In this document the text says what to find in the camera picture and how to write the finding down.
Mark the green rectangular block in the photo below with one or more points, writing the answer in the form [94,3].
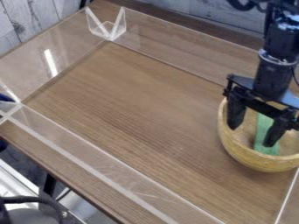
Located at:
[264,124]

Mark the black table leg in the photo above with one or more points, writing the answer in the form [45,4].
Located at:
[50,184]

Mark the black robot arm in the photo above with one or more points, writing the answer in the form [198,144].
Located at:
[281,28]

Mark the clear acrylic corner bracket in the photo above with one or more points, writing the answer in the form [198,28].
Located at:
[107,30]

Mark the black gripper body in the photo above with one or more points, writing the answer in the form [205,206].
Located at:
[266,92]

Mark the brown wooden bowl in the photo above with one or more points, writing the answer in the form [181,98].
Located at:
[239,144]

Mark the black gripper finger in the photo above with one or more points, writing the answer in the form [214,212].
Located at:
[237,112]
[280,127]

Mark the clear acrylic tray wall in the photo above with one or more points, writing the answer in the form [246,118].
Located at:
[118,117]

